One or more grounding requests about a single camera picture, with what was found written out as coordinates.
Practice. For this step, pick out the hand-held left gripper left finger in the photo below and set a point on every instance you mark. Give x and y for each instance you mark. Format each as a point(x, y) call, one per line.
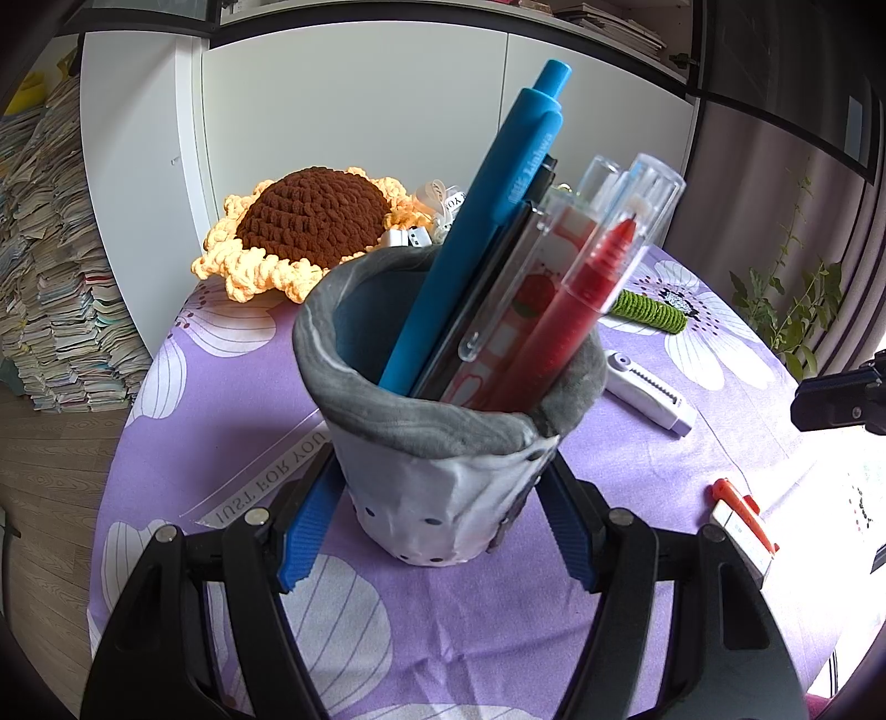
point(308, 529)

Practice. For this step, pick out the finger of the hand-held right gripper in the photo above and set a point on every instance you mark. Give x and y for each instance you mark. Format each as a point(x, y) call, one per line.
point(834, 401)

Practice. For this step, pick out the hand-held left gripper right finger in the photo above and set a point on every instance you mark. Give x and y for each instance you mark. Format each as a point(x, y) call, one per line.
point(569, 536)

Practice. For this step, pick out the grey white pen holder cup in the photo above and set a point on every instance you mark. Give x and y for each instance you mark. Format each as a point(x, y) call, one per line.
point(429, 484)

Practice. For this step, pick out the red pen with clear cap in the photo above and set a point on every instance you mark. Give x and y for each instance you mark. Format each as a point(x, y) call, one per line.
point(574, 325)

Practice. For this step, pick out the pink patterned pen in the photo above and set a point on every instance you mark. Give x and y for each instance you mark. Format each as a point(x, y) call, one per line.
point(527, 298)

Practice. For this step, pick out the black pen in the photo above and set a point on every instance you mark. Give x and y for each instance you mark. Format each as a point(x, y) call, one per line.
point(495, 270)

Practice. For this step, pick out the blue pen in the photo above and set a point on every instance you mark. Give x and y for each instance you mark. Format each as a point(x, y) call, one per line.
point(484, 208)

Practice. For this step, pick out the green potted plant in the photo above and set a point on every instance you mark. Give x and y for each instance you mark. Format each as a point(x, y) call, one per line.
point(796, 304)

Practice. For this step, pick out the red clear lead case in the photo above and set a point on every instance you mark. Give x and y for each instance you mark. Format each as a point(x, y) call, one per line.
point(742, 509)

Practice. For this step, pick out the purple floral tablecloth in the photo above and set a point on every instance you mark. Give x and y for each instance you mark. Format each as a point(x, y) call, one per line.
point(450, 623)

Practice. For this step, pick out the white correction tape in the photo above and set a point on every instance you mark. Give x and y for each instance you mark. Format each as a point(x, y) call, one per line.
point(650, 394)

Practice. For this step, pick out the white eraser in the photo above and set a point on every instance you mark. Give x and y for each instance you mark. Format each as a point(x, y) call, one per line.
point(746, 550)

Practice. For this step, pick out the grey curtain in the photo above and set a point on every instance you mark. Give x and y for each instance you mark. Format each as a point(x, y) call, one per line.
point(747, 208)

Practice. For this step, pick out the small white clip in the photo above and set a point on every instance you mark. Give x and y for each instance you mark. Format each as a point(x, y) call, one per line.
point(408, 237)

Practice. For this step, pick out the crochet sunflower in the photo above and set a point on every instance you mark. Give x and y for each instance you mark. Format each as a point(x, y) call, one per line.
point(311, 214)

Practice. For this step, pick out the glass cabinet door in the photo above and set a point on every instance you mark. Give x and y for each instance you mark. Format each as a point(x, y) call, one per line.
point(796, 76)

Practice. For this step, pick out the pile of books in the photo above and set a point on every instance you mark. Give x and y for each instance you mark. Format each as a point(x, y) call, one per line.
point(55, 277)

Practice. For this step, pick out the white cabinet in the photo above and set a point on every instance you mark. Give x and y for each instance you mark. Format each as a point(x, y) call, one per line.
point(346, 118)

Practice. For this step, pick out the stack of papers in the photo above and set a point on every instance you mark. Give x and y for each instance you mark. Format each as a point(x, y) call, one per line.
point(609, 28)

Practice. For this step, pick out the yellow object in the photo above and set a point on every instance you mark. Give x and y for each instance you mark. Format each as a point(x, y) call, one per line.
point(31, 90)

